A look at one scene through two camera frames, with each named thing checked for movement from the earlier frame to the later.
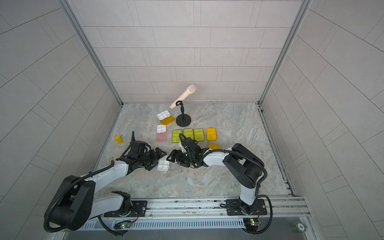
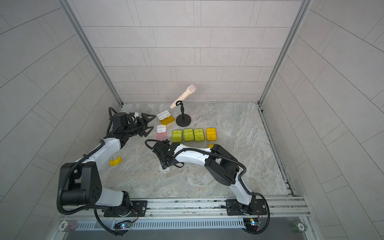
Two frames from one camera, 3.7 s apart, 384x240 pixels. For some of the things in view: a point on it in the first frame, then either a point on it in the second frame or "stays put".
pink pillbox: x=161 y=135 stays put
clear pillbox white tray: x=163 y=165 stays put
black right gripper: x=179 y=158 → x=163 y=161
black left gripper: x=156 y=158 → x=141 y=126
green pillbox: x=198 y=134 stays put
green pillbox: x=188 y=132 stays put
